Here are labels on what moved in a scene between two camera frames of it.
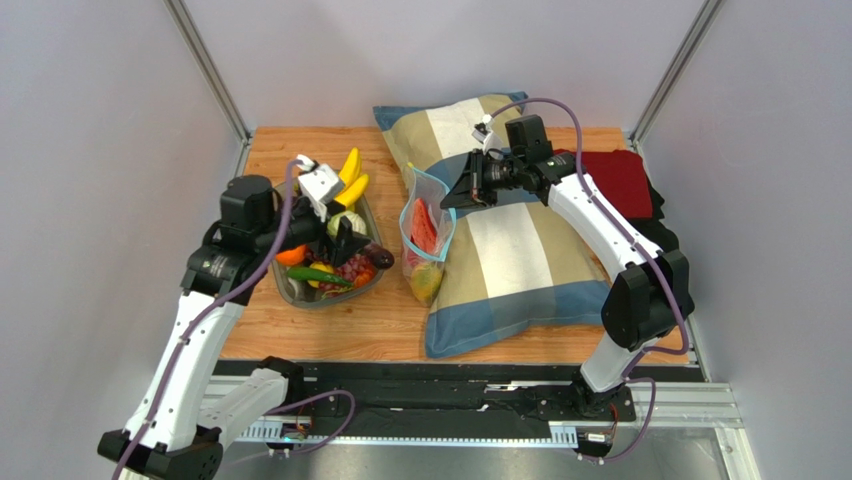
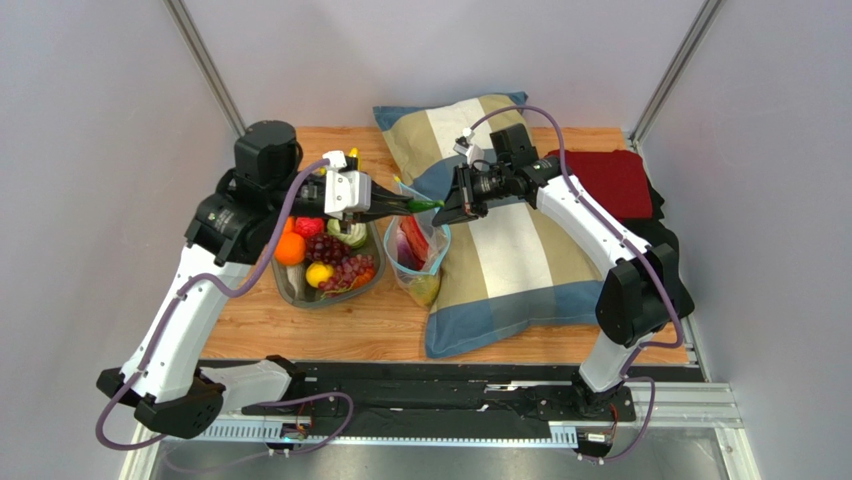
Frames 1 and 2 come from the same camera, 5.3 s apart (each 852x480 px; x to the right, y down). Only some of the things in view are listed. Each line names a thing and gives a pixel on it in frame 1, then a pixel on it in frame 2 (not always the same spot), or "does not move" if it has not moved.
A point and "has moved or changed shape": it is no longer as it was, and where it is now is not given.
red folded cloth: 621,175 does not move
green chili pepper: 305,273 -> 424,204
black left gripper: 346,243 -> 383,204
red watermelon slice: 424,233 has moved or changed shape
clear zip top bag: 427,233 has moved or changed shape
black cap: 652,227 does not move
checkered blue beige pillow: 517,273 does not move
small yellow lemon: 320,266 does not move
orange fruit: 292,257 does not move
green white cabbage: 356,222 does not move
